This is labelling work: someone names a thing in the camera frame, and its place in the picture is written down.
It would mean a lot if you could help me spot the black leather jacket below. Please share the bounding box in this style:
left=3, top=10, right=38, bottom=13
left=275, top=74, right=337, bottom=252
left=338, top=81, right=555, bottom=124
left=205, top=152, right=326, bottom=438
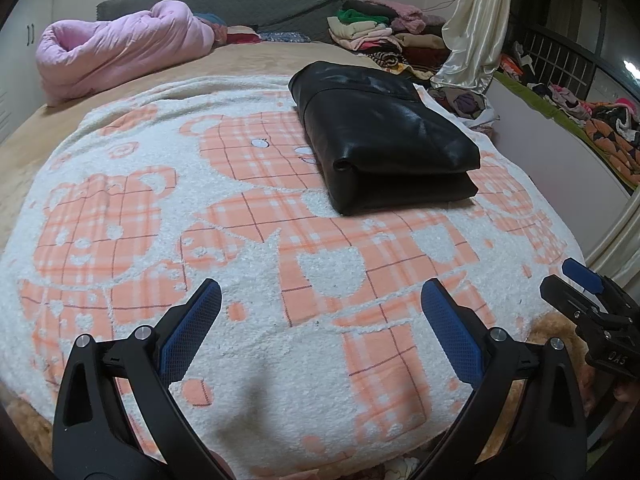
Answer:
left=288, top=60, right=482, bottom=217

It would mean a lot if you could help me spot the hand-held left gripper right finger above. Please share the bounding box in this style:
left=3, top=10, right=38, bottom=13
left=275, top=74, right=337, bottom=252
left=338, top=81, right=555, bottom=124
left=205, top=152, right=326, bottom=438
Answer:
left=420, top=278, right=587, bottom=480

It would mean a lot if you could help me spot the bed with tan plush sheet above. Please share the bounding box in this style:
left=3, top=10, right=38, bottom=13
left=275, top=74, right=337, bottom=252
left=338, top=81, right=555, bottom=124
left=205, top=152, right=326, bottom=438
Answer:
left=0, top=40, right=591, bottom=480

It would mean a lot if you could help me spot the teal cloth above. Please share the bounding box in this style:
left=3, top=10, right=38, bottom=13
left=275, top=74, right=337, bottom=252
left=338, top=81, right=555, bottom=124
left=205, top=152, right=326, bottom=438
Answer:
left=192, top=12, right=229, bottom=29

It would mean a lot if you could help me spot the person's left hand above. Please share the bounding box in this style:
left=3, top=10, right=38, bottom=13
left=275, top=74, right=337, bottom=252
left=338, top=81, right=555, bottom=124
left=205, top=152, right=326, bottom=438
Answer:
left=207, top=452, right=236, bottom=480

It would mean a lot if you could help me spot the pile of folded clothes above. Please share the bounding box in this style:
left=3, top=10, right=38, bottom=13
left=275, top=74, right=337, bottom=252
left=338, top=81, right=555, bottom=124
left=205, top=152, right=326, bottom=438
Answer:
left=327, top=0, right=451, bottom=81

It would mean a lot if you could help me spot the cream satin curtain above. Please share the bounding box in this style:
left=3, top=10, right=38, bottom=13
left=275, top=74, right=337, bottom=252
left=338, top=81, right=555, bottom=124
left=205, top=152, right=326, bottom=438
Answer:
left=430, top=0, right=518, bottom=93

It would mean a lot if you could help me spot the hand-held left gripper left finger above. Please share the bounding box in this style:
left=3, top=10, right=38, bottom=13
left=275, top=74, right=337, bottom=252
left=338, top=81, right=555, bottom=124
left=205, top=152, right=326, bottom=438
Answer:
left=52, top=278, right=223, bottom=480

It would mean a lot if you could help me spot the white bag of clothes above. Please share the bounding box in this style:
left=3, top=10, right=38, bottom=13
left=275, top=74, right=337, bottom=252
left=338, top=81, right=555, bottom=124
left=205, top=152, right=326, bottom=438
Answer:
left=427, top=85, right=501, bottom=133

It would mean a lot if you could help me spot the green ledge cover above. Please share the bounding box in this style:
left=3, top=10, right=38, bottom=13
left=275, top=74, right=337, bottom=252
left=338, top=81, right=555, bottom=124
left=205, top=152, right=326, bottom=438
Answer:
left=492, top=71, right=633, bottom=193

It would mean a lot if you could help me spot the heap of colourful clothes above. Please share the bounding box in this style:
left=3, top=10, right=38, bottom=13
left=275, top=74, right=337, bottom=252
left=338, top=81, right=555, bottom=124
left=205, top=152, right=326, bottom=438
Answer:
left=497, top=42, right=640, bottom=186

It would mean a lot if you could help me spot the grey headboard cushion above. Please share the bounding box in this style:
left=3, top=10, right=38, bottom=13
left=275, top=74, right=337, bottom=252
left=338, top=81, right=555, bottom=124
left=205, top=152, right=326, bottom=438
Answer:
left=96, top=0, right=351, bottom=43

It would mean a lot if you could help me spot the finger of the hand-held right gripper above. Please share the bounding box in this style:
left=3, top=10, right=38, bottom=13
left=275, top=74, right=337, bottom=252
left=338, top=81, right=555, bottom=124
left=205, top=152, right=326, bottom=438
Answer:
left=539, top=275, right=608, bottom=322
left=561, top=258, right=626, bottom=311

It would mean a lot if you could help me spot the person's right hand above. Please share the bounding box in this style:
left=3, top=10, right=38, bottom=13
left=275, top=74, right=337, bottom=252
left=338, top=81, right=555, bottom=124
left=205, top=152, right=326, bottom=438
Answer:
left=614, top=377, right=640, bottom=411

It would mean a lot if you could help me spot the blue patterned cloth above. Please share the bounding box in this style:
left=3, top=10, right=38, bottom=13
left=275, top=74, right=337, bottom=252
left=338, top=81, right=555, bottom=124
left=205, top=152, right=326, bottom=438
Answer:
left=260, top=31, right=312, bottom=44

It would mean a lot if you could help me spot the pink quilt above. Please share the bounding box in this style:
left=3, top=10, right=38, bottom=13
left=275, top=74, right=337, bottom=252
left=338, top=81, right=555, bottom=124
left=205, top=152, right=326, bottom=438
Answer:
left=35, top=1, right=217, bottom=107

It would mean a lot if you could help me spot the white wardrobe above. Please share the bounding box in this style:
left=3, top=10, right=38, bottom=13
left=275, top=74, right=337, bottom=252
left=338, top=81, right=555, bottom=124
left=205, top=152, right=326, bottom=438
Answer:
left=0, top=5, right=48, bottom=146

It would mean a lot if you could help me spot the white orange bear print blanket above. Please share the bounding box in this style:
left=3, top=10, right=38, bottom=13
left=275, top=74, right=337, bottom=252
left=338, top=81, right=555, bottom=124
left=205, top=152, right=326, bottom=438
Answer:
left=0, top=72, right=586, bottom=480

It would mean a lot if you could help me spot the black metal window grille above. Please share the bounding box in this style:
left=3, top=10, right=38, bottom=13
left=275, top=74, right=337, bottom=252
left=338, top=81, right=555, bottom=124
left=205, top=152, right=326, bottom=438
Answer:
left=510, top=27, right=601, bottom=111

